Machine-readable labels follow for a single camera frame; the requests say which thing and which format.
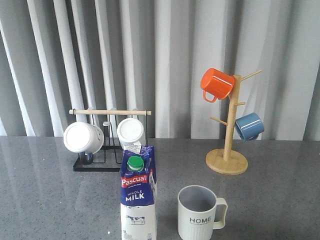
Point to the blue white Pascual milk carton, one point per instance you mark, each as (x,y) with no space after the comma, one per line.
(138,193)

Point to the pale green HOME mug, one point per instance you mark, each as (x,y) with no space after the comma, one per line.
(199,212)

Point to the white ribbed mug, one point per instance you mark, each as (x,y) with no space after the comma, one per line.
(130,131)

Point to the orange mug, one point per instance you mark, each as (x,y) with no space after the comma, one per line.
(216,85)

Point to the white smiley mug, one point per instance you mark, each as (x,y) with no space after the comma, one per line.
(85,139)

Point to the wooden mug tree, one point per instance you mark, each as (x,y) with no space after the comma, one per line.
(225,160)

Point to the blue mug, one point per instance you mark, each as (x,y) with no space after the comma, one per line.
(249,127)

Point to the grey white curtain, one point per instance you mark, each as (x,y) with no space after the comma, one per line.
(58,55)

